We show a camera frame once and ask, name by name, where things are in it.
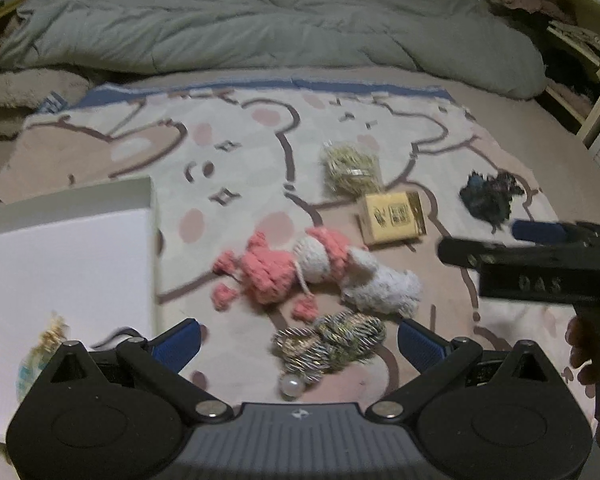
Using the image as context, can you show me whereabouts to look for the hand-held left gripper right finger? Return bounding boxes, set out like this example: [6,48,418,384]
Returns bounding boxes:
[367,317,565,418]

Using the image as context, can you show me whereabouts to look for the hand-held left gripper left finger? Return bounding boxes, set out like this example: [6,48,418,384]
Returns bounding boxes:
[36,317,235,421]

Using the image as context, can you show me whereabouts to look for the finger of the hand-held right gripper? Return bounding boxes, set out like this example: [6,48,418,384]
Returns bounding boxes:
[511,219,581,243]
[437,237,503,270]

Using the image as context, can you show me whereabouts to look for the dark crochet pouch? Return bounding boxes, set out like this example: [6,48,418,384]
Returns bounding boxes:
[459,169,525,227]

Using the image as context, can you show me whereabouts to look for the white storage box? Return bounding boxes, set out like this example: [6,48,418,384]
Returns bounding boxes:
[0,176,162,447]

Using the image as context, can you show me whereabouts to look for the person's right hand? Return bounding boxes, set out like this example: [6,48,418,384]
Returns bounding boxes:
[566,316,599,375]

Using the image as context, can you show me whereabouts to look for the white fluffy plush piece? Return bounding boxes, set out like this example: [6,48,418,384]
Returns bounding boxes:
[340,249,424,319]

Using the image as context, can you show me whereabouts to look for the small yellow box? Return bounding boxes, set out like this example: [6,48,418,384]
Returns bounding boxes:
[356,191,428,247]

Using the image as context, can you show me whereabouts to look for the beige bed sheet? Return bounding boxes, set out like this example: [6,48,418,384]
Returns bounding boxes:
[0,67,600,480]

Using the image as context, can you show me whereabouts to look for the pink white crochet doll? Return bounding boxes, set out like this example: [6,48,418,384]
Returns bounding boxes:
[212,226,368,322]

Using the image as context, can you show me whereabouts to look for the bag of gold clips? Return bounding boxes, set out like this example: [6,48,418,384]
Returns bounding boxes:
[321,142,384,196]

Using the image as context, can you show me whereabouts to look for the dark clothes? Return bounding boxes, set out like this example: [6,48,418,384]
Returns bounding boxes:
[544,20,600,93]

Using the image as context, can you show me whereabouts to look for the wooden shelf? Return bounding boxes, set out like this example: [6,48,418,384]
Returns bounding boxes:
[485,0,600,150]

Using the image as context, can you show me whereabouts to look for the bear printed blanket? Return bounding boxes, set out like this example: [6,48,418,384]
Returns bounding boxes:
[0,80,600,480]

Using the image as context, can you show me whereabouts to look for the pink cloth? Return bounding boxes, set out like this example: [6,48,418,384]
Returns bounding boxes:
[497,0,577,27]

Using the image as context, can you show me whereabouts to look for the beige fuzzy blanket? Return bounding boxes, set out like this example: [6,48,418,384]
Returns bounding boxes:
[0,66,97,137]

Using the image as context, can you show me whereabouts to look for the grey quilt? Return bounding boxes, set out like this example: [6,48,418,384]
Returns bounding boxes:
[0,0,547,102]

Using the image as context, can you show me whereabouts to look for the black cable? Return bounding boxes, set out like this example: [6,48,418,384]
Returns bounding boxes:
[89,327,147,353]

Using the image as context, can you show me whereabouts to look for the metallic wire pearl ornament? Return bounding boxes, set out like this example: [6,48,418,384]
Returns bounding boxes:
[271,311,387,402]

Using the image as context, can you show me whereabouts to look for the bag of beaded cord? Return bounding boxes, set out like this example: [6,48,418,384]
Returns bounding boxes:
[16,311,72,403]

